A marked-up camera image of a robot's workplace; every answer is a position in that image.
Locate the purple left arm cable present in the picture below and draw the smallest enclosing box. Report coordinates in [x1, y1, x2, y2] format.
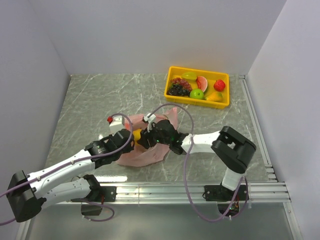
[0, 112, 134, 226]

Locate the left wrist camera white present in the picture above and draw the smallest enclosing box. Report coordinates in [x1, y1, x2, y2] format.
[107, 115, 125, 135]

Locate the orange green mango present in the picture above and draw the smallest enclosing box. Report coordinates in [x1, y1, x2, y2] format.
[204, 91, 223, 102]

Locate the pink plastic bag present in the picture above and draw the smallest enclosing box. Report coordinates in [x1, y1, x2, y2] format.
[116, 107, 178, 167]

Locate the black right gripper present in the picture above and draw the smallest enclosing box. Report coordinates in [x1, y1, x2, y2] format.
[137, 121, 172, 150]

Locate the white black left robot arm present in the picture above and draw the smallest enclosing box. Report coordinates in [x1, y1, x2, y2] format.
[4, 129, 134, 223]

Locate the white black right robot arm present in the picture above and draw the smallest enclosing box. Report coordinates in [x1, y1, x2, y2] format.
[133, 120, 257, 200]

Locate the yellow plastic tray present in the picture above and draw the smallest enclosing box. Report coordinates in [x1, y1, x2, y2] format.
[164, 66, 230, 109]

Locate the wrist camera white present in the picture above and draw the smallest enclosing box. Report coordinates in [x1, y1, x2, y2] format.
[107, 115, 125, 135]
[142, 113, 156, 133]

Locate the yellow orange fruit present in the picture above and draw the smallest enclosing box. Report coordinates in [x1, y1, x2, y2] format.
[132, 129, 142, 142]

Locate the red grape bunch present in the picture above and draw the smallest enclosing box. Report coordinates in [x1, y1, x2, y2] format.
[170, 77, 193, 92]

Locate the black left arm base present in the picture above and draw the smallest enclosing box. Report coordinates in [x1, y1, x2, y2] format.
[71, 186, 117, 217]

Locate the red strawberry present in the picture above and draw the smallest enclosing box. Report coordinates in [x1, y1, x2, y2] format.
[213, 79, 226, 92]

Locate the dark purple grape bunch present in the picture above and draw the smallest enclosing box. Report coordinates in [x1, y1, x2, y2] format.
[166, 84, 193, 97]

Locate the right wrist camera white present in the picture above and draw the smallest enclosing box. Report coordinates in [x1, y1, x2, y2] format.
[142, 113, 156, 133]

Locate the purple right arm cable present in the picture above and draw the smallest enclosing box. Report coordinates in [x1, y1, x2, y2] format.
[147, 102, 250, 223]

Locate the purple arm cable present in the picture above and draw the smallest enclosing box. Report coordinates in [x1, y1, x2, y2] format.
[0, 112, 134, 226]
[147, 102, 250, 223]

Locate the watermelon slice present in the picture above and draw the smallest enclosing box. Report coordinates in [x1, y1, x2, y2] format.
[196, 76, 208, 93]

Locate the green apple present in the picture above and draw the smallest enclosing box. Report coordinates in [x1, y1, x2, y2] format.
[189, 88, 204, 100]

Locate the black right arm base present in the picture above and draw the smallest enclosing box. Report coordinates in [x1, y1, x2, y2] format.
[202, 184, 250, 219]

